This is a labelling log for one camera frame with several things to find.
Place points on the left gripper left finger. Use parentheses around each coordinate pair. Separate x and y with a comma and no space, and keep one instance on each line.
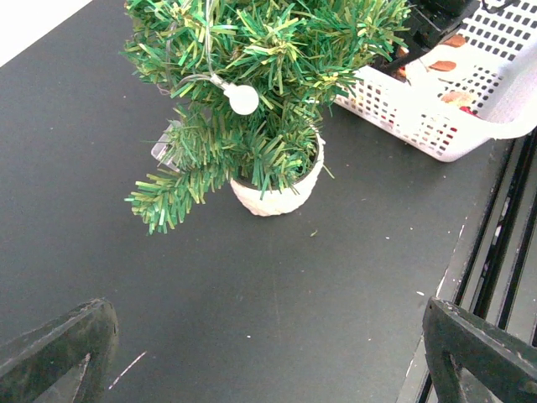
(64,360)

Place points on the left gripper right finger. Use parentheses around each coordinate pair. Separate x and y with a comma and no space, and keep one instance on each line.
(471,360)

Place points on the snowman figurine ornament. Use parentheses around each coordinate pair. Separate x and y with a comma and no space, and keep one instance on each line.
(447,63)

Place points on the white plastic basket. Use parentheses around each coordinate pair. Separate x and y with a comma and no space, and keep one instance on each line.
(479,87)

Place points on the small green christmas tree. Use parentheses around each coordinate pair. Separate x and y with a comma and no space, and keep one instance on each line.
(297,55)

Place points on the string lights with battery box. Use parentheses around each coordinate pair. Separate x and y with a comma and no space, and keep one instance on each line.
(243,99)

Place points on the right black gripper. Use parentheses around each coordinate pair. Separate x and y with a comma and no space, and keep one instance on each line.
(429,23)

